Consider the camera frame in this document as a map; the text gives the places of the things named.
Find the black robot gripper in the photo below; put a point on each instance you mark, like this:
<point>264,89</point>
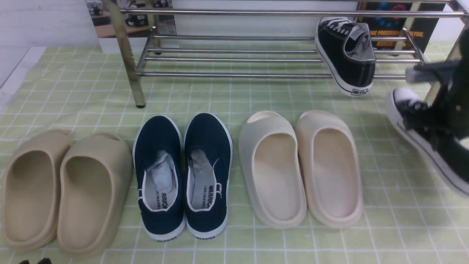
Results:
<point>448,113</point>

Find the black canvas sneaker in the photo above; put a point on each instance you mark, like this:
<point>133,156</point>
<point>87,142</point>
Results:
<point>444,152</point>
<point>346,48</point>

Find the metal shoe rack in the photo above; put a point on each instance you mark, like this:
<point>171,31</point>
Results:
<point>264,40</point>

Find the tan left foam slide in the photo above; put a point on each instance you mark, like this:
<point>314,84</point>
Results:
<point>31,191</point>

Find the tan foam slide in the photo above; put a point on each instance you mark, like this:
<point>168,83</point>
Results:
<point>31,191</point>
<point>95,176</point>

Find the tan right foam slide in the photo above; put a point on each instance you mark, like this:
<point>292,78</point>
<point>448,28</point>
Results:
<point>95,176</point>

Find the green checkered tablecloth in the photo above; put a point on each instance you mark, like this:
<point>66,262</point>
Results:
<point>410,216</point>

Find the black poster with orange text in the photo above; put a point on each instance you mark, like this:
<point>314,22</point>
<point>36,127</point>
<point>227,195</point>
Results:
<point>421,30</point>

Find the cream right foam slide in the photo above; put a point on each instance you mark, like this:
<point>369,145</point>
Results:
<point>330,167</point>

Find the cream foam slide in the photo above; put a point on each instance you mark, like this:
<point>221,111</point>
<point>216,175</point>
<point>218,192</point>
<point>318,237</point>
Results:
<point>330,167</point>
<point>268,150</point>

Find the navy left canvas shoe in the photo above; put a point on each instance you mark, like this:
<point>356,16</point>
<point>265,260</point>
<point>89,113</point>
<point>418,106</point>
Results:
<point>157,158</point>

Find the navy canvas shoe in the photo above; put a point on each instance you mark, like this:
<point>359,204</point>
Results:
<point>157,158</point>
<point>208,152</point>

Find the cream left foam slide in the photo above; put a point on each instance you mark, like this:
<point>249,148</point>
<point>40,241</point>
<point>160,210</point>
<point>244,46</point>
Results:
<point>268,150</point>

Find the navy right canvas shoe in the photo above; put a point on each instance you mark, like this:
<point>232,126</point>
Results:
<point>208,152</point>

